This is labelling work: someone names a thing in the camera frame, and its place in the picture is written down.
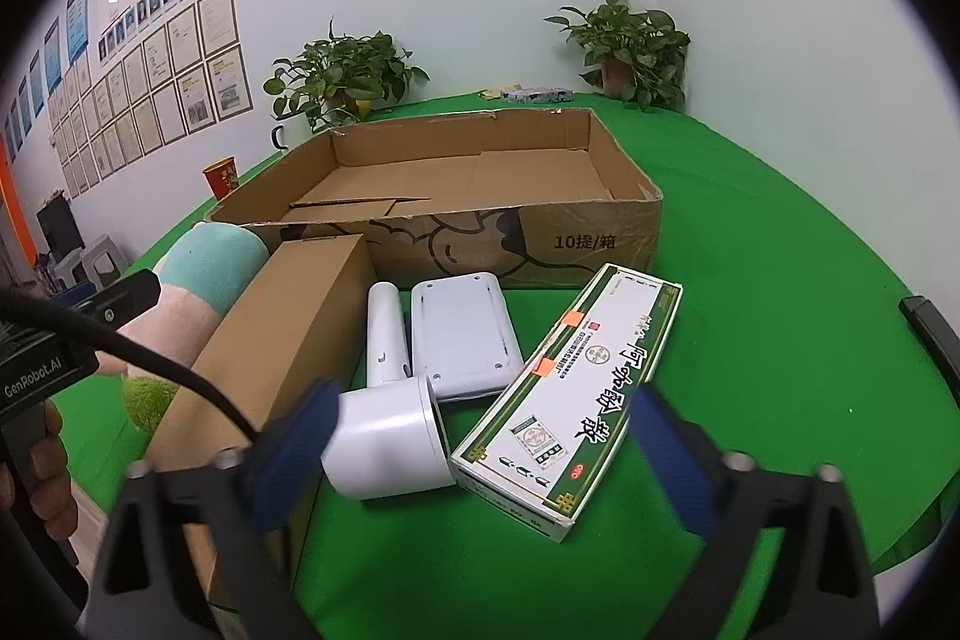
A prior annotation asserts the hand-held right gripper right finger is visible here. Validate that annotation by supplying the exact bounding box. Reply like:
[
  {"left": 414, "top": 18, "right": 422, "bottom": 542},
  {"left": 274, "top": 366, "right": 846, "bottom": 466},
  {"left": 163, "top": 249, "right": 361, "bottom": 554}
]
[{"left": 630, "top": 385, "right": 882, "bottom": 640}]

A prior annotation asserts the group of blue wall posters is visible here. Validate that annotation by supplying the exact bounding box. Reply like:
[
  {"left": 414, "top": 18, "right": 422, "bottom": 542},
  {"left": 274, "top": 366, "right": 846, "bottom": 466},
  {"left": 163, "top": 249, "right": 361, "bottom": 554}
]
[{"left": 0, "top": 0, "right": 89, "bottom": 161}]

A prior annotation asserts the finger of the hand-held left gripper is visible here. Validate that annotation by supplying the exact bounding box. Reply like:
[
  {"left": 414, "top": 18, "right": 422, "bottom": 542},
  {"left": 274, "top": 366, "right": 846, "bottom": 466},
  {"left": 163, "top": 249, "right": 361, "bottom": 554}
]
[{"left": 71, "top": 271, "right": 162, "bottom": 330}]

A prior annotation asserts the grey stool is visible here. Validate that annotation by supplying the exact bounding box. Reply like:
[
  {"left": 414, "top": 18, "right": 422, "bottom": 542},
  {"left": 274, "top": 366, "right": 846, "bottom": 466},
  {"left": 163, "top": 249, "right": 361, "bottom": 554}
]
[{"left": 82, "top": 233, "right": 125, "bottom": 289}]

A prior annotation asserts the small printed packet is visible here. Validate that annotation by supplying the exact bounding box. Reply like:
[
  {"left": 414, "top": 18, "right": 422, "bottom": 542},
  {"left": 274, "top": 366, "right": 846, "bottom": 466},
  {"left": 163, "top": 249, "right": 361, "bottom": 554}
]
[{"left": 501, "top": 85, "right": 575, "bottom": 105}]

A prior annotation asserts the black flat bar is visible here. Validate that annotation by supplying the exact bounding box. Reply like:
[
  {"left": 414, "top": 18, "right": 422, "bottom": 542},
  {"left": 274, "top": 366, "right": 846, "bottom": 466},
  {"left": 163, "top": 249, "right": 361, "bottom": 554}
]
[{"left": 898, "top": 295, "right": 960, "bottom": 408}]

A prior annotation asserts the group of framed certificates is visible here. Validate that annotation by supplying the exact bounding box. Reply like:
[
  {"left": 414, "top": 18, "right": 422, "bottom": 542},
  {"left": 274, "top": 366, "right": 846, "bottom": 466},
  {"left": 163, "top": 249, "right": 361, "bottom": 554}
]
[{"left": 45, "top": 0, "right": 252, "bottom": 199}]

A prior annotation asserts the green tablecloth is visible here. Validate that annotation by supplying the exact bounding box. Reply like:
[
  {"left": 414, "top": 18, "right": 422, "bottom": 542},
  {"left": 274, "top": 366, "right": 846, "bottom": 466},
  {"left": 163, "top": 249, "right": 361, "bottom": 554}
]
[{"left": 56, "top": 89, "right": 960, "bottom": 640}]

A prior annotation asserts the potted plant in red pot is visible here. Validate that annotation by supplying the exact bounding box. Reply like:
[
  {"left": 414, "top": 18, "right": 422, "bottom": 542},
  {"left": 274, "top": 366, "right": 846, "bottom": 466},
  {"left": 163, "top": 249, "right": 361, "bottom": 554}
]
[{"left": 544, "top": 0, "right": 691, "bottom": 112}]

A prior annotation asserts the long brown cardboard box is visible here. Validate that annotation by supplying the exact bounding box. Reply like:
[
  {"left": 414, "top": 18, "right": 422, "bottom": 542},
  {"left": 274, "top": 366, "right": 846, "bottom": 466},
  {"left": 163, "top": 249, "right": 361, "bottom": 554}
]
[{"left": 142, "top": 233, "right": 378, "bottom": 611}]

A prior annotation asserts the black cable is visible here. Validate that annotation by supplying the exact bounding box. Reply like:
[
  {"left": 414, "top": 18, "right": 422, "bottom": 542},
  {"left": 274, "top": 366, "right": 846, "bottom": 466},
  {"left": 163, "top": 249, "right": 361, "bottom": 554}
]
[{"left": 0, "top": 289, "right": 263, "bottom": 444}]

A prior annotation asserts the leafy potted plant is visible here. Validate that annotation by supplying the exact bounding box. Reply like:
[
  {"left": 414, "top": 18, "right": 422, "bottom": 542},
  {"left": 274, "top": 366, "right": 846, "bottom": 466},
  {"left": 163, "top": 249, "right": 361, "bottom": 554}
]
[{"left": 262, "top": 17, "right": 430, "bottom": 133}]

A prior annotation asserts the white hair dryer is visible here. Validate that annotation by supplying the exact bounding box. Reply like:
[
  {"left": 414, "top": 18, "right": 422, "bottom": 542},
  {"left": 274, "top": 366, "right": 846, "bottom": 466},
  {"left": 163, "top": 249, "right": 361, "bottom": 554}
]
[{"left": 321, "top": 282, "right": 457, "bottom": 501}]

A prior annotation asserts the white flat plastic device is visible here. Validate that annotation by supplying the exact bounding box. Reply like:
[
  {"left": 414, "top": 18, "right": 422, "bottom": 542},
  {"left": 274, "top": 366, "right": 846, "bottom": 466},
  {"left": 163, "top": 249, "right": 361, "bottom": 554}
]
[{"left": 410, "top": 271, "right": 524, "bottom": 401}]

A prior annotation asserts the large cardboard box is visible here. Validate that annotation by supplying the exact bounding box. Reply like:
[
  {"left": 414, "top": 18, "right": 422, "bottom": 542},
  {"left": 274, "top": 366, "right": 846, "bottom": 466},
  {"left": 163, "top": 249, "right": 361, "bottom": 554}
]
[{"left": 204, "top": 107, "right": 665, "bottom": 290}]

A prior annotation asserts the person's left hand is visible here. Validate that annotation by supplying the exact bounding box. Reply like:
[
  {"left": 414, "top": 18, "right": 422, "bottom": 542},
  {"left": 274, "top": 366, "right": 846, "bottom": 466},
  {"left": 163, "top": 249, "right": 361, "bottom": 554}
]
[{"left": 0, "top": 400, "right": 80, "bottom": 543}]

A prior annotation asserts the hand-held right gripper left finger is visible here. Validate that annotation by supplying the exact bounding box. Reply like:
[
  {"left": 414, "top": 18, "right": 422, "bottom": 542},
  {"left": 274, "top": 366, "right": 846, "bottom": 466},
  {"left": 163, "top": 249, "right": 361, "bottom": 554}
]
[{"left": 75, "top": 379, "right": 344, "bottom": 640}]

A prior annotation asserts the red paper cup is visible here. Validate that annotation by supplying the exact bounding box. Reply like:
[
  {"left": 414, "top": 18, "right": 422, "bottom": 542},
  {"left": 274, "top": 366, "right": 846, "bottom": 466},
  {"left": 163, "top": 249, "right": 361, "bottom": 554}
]
[{"left": 202, "top": 157, "right": 241, "bottom": 199}]

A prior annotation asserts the green and white medicine box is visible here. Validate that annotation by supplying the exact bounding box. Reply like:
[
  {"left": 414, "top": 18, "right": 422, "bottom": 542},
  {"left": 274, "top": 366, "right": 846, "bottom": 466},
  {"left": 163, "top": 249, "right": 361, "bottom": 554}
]
[{"left": 448, "top": 263, "right": 683, "bottom": 545}]

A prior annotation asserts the black monitor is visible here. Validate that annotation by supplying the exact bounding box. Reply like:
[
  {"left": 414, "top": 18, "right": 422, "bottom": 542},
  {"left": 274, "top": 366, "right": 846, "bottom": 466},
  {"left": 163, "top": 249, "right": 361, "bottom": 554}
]
[{"left": 36, "top": 197, "right": 83, "bottom": 255}]

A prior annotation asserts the pastel plush toy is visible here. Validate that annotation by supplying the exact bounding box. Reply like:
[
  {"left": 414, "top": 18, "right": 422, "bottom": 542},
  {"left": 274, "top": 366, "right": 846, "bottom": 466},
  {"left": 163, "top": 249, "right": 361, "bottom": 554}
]
[{"left": 112, "top": 221, "right": 271, "bottom": 435}]

